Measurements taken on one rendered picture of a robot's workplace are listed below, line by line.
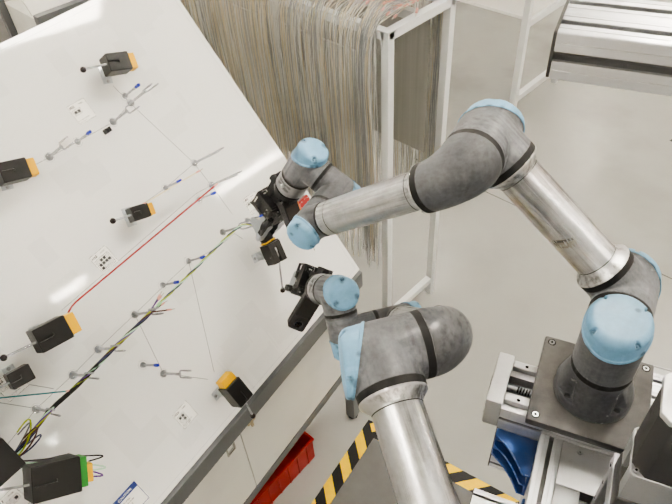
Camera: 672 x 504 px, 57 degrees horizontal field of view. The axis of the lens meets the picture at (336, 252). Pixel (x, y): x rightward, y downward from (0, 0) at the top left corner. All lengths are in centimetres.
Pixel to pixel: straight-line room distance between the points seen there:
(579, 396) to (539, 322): 173
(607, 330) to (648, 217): 255
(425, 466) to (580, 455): 53
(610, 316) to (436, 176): 41
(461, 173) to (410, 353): 32
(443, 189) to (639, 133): 335
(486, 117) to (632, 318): 44
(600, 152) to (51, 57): 325
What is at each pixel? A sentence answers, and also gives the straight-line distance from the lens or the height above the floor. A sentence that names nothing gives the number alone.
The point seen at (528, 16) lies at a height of 68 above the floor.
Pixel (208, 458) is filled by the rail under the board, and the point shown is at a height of 85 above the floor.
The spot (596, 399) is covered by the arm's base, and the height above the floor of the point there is 122.
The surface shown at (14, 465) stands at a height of 124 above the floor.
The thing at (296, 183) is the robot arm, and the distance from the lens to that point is 146.
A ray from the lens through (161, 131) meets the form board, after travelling 167.
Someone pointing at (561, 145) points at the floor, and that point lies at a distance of 414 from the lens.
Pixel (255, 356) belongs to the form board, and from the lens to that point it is 171.
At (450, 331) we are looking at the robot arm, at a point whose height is 148.
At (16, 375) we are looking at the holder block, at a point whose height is 128.
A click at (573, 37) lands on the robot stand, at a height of 203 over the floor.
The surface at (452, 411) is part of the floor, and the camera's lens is 269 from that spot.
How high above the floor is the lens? 228
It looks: 44 degrees down
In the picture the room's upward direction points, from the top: 4 degrees counter-clockwise
